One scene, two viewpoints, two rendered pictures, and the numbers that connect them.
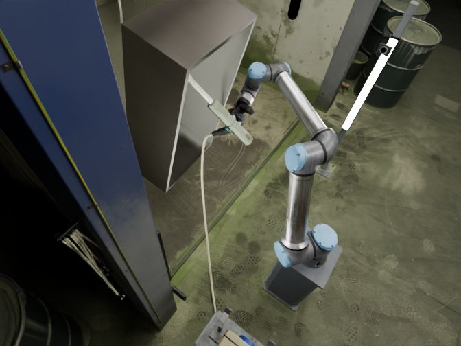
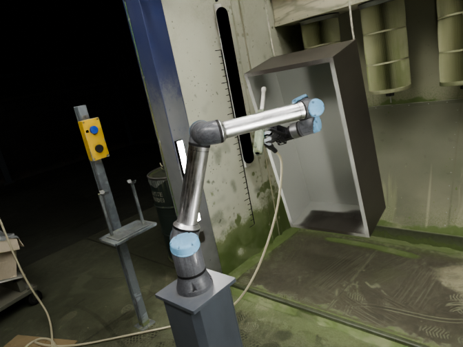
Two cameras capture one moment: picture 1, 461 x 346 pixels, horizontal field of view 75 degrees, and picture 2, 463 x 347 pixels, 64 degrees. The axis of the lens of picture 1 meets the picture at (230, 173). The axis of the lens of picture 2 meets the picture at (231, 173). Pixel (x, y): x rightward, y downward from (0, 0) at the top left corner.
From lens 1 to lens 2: 273 cm
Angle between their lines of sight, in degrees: 88
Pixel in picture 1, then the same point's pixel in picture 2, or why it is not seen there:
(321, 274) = (169, 292)
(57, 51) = (135, 18)
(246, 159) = (426, 326)
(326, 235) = (182, 239)
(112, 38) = (441, 130)
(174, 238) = (276, 281)
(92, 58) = (140, 23)
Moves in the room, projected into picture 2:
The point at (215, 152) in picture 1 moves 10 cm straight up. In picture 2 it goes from (419, 292) to (419, 279)
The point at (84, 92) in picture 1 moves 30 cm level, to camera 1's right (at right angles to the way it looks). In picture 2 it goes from (140, 32) to (116, 29)
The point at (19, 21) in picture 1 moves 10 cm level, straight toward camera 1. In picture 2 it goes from (130, 11) to (115, 12)
